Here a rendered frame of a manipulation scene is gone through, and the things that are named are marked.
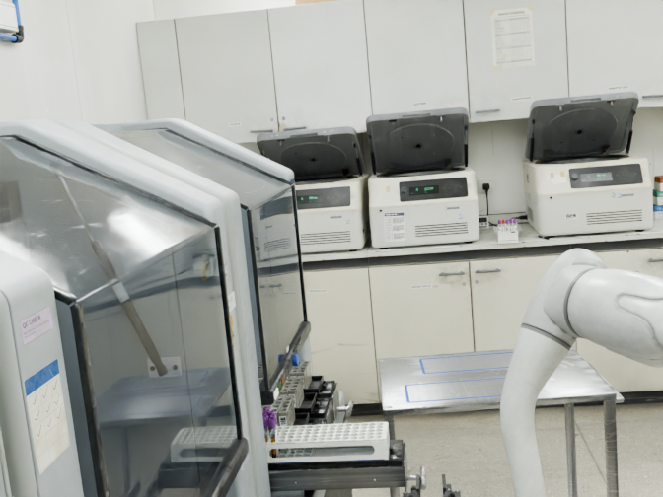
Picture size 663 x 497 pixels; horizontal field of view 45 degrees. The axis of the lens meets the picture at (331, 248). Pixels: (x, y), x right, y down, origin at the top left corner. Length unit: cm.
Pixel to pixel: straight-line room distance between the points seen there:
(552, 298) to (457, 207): 256
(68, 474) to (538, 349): 91
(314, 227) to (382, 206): 37
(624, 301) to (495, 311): 277
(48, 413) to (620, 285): 94
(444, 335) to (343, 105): 133
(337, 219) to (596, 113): 144
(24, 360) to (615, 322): 94
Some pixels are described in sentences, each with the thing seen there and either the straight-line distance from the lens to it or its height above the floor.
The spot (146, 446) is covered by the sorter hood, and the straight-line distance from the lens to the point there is 107.
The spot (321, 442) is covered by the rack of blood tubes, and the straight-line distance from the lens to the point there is 182.
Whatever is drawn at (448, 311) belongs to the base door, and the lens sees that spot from 411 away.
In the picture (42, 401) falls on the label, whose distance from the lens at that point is 85.
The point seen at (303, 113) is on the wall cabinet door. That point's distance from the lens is 434.
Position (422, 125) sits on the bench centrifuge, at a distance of 423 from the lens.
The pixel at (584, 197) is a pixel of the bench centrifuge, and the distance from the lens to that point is 411.
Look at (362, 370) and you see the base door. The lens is 423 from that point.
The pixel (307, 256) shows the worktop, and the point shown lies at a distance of 409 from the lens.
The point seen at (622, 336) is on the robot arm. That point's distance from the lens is 140.
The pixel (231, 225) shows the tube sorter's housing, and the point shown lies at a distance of 159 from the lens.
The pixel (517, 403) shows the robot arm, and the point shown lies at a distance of 152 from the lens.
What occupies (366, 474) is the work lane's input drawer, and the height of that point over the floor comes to 79.
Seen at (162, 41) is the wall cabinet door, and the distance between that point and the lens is 453.
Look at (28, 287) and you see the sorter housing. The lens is 83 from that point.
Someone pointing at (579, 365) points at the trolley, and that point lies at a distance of 239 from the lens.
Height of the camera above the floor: 156
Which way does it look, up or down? 9 degrees down
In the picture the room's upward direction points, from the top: 5 degrees counter-clockwise
